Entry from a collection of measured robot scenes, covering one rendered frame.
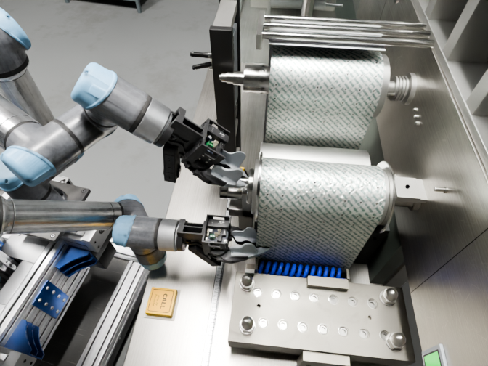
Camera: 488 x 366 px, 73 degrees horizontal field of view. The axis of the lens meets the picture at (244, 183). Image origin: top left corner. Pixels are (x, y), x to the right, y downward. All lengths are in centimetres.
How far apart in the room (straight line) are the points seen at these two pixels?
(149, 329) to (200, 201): 41
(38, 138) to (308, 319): 65
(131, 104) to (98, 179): 192
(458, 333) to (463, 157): 27
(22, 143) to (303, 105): 54
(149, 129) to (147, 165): 187
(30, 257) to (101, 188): 112
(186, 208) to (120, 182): 136
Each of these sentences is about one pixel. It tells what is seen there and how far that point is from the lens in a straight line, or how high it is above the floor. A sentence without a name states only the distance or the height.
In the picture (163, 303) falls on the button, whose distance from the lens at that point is 95.
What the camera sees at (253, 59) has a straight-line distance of 165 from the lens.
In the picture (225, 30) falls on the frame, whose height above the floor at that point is 144.
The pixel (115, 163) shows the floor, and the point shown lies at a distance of 255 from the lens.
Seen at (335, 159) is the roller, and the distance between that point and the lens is 80.
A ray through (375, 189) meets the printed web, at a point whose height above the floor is 131.
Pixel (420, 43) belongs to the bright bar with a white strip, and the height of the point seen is 145.
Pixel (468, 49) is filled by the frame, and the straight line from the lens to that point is 76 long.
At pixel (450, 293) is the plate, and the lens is 66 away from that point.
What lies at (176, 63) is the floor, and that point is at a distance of 336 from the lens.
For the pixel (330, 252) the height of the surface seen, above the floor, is 110.
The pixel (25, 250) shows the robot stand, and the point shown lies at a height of 73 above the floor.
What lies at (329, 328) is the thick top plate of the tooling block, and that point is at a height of 103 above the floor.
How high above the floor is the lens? 181
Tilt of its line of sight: 53 degrees down
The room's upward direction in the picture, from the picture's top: straight up
